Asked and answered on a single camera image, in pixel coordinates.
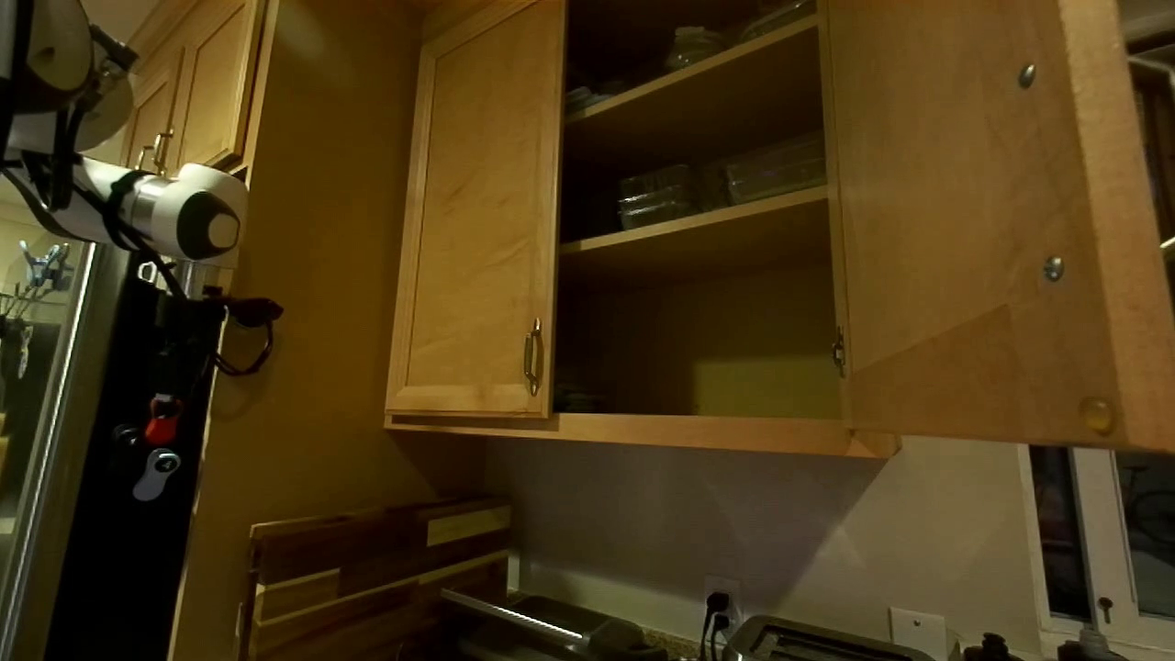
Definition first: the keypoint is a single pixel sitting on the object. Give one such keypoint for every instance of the wooden cupboard door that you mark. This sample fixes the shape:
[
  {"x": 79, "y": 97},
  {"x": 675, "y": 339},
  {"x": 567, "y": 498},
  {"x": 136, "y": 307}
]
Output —
[
  {"x": 999, "y": 245},
  {"x": 480, "y": 241}
]

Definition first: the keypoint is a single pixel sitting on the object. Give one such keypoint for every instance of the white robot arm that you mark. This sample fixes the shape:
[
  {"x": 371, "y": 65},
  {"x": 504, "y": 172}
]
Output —
[{"x": 65, "y": 84}]

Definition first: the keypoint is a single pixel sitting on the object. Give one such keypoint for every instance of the stacked dishes on shelf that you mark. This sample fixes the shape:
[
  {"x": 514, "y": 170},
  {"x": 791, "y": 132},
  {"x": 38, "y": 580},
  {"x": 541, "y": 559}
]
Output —
[{"x": 722, "y": 182}]

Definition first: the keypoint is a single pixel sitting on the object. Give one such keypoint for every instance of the stainless steel toaster oven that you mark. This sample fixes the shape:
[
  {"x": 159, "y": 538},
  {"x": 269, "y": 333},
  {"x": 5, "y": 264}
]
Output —
[{"x": 537, "y": 630}]

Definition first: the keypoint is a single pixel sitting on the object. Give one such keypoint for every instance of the wooden cutting boards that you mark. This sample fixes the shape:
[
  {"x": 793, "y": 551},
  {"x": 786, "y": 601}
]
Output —
[{"x": 367, "y": 586}]

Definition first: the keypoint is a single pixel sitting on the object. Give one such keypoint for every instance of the cabinet above refrigerator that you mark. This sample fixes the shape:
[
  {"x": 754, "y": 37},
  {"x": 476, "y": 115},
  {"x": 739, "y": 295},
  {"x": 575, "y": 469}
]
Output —
[{"x": 196, "y": 65}]

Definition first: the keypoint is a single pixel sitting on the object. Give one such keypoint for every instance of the stainless steel refrigerator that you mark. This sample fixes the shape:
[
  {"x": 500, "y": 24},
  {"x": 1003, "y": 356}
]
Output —
[{"x": 89, "y": 573}]

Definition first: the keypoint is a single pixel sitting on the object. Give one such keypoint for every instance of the kitchen window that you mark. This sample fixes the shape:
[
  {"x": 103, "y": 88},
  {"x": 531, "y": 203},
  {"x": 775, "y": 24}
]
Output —
[{"x": 1108, "y": 551}]

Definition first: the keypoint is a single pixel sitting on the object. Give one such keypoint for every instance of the wooden upper cupboard frame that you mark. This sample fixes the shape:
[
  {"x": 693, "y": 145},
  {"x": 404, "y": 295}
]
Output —
[{"x": 717, "y": 329}]

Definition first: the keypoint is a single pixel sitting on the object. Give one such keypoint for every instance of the wall power outlet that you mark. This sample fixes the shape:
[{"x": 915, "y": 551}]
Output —
[{"x": 717, "y": 612}]

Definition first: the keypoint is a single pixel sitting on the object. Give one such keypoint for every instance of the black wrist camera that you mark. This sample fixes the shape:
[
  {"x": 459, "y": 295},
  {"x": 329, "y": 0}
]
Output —
[{"x": 256, "y": 311}]

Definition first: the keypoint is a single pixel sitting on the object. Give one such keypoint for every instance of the white light switch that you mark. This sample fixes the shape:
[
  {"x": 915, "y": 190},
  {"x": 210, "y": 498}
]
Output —
[{"x": 919, "y": 633}]

